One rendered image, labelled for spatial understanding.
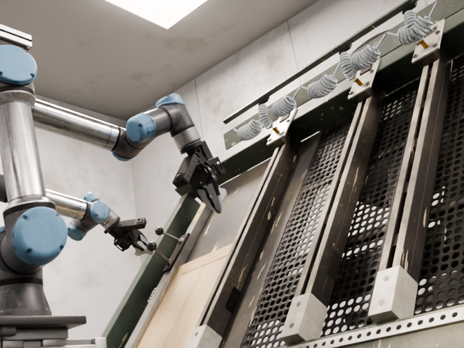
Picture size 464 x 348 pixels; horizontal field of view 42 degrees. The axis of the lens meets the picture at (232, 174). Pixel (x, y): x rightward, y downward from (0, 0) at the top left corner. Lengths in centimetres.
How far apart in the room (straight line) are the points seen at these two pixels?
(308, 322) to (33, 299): 65
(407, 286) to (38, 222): 82
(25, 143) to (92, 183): 477
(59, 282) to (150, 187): 140
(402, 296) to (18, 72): 101
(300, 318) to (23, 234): 68
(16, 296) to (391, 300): 83
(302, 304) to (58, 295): 426
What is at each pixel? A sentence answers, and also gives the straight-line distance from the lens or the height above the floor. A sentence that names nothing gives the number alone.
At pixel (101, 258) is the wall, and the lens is 601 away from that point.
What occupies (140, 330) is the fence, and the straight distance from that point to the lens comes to 231.
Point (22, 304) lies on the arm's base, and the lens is 146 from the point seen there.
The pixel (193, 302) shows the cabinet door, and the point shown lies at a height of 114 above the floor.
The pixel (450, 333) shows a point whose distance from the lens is 123.
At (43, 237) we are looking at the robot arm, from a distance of 137.
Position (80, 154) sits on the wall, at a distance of 627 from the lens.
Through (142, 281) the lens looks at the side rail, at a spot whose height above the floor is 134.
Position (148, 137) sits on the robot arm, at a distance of 165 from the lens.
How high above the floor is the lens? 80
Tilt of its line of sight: 21 degrees up
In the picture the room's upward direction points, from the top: 9 degrees counter-clockwise
